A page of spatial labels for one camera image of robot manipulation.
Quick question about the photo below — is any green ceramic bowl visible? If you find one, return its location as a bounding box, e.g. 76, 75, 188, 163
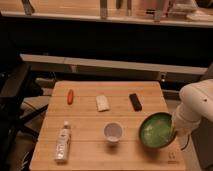
138, 112, 176, 149

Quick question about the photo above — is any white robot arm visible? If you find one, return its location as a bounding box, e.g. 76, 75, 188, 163
172, 79, 213, 132

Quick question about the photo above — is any white folded cloth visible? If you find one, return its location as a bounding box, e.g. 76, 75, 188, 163
96, 95, 110, 112

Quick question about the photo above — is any black rectangular remote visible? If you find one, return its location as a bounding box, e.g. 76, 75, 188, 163
129, 93, 142, 111

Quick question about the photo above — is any orange carrot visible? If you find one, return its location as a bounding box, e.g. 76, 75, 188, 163
67, 89, 74, 105

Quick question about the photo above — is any wooden table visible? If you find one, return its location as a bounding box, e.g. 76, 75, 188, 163
30, 81, 186, 171

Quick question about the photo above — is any clear plastic bottle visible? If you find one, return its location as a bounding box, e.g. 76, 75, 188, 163
55, 121, 71, 163

